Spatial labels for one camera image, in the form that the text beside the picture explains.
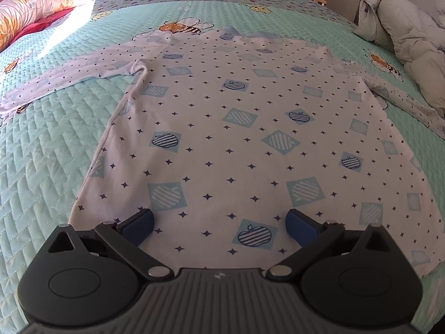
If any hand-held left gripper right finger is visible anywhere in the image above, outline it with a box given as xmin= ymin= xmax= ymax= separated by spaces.
xmin=266 ymin=209 xmax=397 ymax=281

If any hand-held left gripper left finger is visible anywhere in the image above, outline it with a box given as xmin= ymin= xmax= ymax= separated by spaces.
xmin=47 ymin=208 xmax=176 ymax=281

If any white star print shirt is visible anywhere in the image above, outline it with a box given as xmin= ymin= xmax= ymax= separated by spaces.
xmin=0 ymin=26 xmax=445 ymax=281

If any mint quilted bee bedspread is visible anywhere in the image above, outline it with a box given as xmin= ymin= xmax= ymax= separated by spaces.
xmin=0 ymin=0 xmax=445 ymax=324

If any red blanket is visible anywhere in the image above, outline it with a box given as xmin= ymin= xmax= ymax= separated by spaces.
xmin=10 ymin=5 xmax=79 ymax=44

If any beige puffer jacket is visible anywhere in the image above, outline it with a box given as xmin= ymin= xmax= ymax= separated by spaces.
xmin=353 ymin=0 xmax=445 ymax=119

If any floral duvet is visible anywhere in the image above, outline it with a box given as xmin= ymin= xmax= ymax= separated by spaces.
xmin=0 ymin=0 xmax=94 ymax=53

